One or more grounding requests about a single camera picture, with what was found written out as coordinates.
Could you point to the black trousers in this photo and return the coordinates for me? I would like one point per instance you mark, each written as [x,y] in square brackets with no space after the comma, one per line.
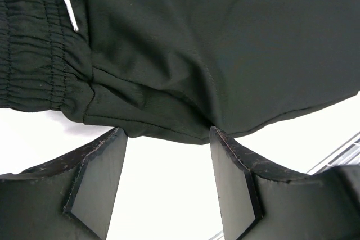
[172,69]

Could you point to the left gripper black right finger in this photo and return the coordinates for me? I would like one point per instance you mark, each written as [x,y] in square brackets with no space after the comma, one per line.
[281,195]

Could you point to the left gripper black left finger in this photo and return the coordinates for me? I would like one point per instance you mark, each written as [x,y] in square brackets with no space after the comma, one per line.
[69,197]

